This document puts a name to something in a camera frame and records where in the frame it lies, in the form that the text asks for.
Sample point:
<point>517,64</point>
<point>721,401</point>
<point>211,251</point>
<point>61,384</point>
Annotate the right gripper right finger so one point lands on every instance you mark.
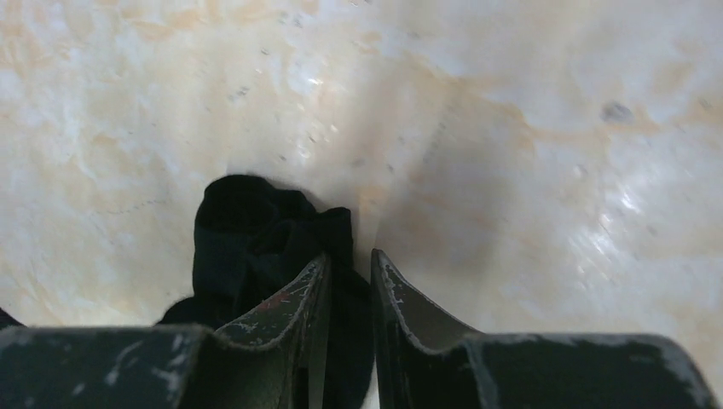
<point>426,358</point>

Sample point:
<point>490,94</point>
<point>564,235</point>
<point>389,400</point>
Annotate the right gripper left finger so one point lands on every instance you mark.
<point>274,356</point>

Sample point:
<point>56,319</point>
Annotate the black boxer underwear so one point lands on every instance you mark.
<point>251,239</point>

